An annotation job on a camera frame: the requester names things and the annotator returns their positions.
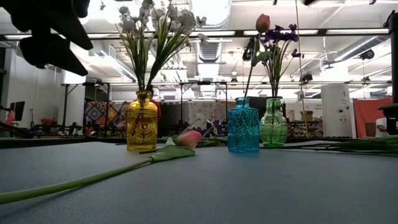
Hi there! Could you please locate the pink artificial tulip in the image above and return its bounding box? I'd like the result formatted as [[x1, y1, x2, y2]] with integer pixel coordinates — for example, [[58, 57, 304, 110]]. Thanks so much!
[[0, 129, 202, 206], [243, 13, 272, 100]]

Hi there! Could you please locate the yellow glass vase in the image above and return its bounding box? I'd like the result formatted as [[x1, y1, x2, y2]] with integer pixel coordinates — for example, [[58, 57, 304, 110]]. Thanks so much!
[[126, 90, 159, 152]]

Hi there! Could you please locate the blue glass vase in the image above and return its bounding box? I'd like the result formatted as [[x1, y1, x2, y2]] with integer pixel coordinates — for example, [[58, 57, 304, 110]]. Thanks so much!
[[227, 96, 261, 153]]

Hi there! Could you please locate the green glass vase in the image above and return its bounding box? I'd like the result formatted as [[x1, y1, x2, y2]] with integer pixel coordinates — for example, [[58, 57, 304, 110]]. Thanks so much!
[[259, 96, 289, 147]]

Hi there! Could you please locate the colourful patterned quilt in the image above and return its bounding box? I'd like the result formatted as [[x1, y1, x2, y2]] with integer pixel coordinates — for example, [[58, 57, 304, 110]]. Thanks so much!
[[83, 100, 133, 136]]

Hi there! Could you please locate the black slanted bar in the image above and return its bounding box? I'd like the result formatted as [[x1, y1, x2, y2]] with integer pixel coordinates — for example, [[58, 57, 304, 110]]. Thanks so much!
[[0, 121, 34, 139]]

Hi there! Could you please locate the black partition panel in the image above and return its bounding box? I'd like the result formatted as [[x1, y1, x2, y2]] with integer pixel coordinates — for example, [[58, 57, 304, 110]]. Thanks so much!
[[155, 101, 189, 136]]

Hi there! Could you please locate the black screen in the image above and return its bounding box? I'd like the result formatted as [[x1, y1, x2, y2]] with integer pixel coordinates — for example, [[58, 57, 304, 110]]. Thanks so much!
[[248, 95, 287, 121]]

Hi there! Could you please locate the blue-grey table mat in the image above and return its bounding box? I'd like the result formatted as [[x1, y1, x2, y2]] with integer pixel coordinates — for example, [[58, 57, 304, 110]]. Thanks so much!
[[0, 142, 398, 224]]

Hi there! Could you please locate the background storage shelf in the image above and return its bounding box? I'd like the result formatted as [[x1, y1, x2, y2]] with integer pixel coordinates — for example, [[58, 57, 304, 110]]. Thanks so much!
[[288, 120, 322, 138]]

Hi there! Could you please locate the white column cabinet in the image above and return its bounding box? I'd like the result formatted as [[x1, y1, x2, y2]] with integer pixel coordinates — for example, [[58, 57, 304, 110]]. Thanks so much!
[[321, 83, 355, 138]]

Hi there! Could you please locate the orange-red partition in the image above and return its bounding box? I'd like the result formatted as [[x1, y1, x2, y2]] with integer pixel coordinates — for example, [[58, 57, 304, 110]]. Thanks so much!
[[353, 98, 393, 138]]

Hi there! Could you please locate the black background table frame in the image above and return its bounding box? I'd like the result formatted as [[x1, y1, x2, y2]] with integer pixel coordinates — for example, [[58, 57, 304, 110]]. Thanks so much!
[[61, 82, 87, 126]]

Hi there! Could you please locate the black background rig frame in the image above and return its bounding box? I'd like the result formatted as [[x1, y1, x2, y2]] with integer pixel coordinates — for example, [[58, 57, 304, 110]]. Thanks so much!
[[178, 80, 393, 125]]

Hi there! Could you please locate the silver air duct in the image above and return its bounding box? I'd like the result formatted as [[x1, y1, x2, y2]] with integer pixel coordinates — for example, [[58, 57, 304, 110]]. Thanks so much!
[[188, 0, 233, 63]]

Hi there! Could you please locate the black ceiling light rail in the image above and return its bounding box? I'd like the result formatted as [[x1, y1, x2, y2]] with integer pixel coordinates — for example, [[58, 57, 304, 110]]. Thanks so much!
[[0, 29, 389, 40]]

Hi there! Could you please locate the black ceiling-hung camera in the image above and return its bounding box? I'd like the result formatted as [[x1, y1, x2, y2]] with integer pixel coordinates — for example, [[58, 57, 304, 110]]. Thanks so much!
[[359, 49, 376, 61], [241, 39, 259, 62]]

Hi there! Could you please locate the thin hanging cable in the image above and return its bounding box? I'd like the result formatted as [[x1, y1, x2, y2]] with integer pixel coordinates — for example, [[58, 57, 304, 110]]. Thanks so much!
[[294, 0, 308, 138]]

